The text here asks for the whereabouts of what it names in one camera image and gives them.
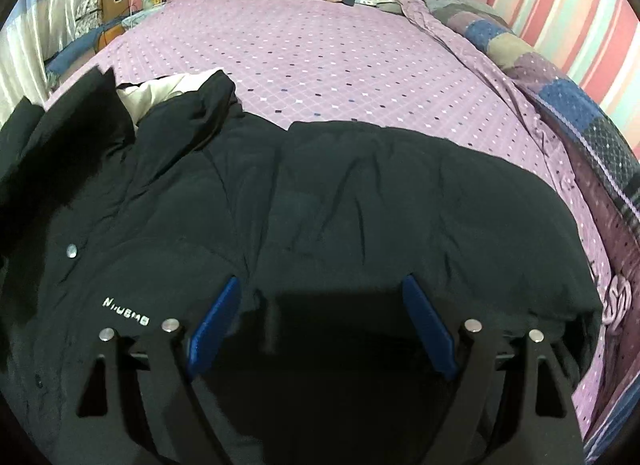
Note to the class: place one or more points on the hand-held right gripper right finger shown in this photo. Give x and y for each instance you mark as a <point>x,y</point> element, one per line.
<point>429,324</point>

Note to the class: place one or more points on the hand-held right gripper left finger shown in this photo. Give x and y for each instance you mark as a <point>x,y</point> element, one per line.
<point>216,324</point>

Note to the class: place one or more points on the black padded jacket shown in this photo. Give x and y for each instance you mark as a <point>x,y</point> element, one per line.
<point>325,195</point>

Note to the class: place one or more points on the patchwork quilt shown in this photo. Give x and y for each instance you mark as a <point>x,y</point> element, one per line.
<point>570,95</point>

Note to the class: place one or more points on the purple patterned bed sheet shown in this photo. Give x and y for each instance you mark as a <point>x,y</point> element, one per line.
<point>325,60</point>

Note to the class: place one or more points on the orange brown box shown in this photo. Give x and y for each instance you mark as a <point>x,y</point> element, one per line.
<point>112,36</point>

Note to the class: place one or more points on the light blue patterned cloth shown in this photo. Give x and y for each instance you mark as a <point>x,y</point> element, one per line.
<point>136,20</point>

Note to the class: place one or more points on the grey blue fabric item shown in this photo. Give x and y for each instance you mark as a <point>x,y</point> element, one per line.
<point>380,4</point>

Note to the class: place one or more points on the cardboard box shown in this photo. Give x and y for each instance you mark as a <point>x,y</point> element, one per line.
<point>116,4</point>

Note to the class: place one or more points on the shiny white curtain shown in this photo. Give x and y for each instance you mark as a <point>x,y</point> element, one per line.
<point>30,45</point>

